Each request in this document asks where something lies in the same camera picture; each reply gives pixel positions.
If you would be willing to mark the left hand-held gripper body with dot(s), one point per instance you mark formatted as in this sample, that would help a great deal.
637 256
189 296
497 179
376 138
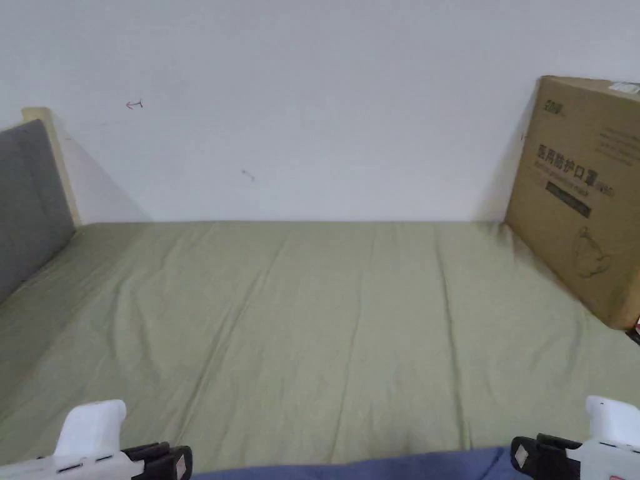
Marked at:
85 440

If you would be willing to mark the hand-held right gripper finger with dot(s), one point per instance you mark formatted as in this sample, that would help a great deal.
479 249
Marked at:
535 457

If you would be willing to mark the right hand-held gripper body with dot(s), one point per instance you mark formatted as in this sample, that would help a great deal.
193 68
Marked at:
615 450

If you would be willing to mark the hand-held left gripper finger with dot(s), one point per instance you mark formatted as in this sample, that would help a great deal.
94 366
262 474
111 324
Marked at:
175 465

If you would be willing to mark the small red black box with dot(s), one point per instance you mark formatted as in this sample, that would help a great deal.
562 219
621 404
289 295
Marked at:
637 331

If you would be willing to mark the blue garment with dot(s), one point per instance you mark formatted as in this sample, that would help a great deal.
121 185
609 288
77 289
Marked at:
350 470

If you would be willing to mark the bed with pale green sheet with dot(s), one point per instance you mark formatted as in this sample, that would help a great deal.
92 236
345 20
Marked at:
320 325

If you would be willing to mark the grey padded headboard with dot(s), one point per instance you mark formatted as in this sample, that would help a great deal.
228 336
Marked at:
30 200

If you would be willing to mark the brown cardboard carton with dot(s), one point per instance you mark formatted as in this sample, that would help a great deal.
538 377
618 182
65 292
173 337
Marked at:
575 200

